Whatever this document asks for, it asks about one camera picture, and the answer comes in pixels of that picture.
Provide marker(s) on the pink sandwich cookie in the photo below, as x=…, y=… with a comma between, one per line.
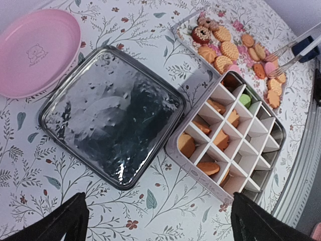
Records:
x=234, y=68
x=269, y=67

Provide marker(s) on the chocolate sprinkle donut cookie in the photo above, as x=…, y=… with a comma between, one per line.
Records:
x=201, y=35

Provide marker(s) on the floral cookie tray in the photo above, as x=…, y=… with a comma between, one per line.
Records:
x=252, y=53

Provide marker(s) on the small swirl butter cookie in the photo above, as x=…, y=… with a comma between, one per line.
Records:
x=207, y=53

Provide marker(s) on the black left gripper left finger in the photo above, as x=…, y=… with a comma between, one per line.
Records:
x=67, y=222

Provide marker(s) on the pink divided cookie tin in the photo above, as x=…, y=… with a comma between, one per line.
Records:
x=236, y=148

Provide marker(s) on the green sandwich cookie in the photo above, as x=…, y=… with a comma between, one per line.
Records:
x=246, y=100

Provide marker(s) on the pink plate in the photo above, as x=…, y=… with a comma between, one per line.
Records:
x=37, y=50

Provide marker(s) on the brown flower donut cookie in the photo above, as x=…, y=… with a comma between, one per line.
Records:
x=208, y=23

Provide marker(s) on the silver tin lid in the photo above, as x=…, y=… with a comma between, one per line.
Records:
x=113, y=114

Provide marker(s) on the round cracker cookie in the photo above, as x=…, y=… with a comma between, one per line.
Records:
x=229, y=50
x=222, y=34
x=221, y=64

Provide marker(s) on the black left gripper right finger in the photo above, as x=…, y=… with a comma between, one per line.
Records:
x=251, y=222

